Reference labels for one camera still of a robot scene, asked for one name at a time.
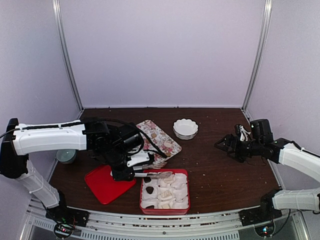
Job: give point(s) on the red tin box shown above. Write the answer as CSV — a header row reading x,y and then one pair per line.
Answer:
x,y
165,212

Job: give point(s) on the left aluminium frame post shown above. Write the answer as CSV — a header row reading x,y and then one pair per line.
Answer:
x,y
65,53

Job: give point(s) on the aluminium frame post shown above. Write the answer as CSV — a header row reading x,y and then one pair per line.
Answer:
x,y
264,30
65,53

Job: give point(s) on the dark heart chocolate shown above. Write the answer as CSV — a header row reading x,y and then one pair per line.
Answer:
x,y
149,190

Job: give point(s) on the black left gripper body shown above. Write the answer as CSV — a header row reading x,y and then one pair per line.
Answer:
x,y
114,158

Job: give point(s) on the dark square chocolate packed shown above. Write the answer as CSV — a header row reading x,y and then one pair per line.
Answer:
x,y
147,179

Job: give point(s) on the pale green ceramic bowl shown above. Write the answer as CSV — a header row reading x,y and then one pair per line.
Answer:
x,y
66,156

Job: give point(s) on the white ridged chocolate packed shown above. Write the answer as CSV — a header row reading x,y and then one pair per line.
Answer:
x,y
166,195

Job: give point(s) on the right aluminium frame post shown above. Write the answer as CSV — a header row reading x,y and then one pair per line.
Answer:
x,y
264,30

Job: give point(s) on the white oval chocolate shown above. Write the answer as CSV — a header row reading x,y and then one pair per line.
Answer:
x,y
167,144
169,180

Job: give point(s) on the dark chocolate front cell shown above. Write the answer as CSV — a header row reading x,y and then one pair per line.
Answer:
x,y
150,207

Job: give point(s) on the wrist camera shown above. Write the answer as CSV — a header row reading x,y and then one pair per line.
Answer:
x,y
243,134
140,158

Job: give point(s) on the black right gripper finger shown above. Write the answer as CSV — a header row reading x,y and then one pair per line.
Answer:
x,y
235,156
228,142

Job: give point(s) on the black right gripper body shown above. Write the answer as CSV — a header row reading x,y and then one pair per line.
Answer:
x,y
245,150

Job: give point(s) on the front aluminium rail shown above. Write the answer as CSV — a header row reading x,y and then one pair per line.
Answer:
x,y
223,225

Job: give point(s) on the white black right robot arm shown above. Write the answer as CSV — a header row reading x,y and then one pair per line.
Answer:
x,y
259,141

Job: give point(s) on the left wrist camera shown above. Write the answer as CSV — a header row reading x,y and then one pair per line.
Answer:
x,y
140,158

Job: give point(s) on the red tin lid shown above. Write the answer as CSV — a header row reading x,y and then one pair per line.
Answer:
x,y
104,187

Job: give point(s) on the floral rectangular tray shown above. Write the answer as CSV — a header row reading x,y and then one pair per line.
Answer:
x,y
149,127

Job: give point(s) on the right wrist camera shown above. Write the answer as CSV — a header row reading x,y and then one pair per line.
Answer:
x,y
243,134

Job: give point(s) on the white paper cup liners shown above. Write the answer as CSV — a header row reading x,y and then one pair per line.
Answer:
x,y
178,188

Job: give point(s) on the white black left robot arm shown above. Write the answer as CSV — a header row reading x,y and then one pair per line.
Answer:
x,y
120,147

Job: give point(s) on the white scalloped ceramic dish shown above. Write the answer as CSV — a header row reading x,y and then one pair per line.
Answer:
x,y
185,129

